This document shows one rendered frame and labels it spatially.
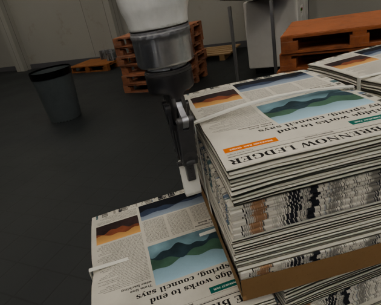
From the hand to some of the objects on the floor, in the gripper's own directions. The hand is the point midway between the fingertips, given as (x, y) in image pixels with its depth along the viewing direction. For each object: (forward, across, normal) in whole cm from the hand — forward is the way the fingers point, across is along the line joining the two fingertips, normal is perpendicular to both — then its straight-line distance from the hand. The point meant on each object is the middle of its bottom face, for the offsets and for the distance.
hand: (190, 177), depth 63 cm
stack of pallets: (+96, +189, -184) cm, 281 cm away
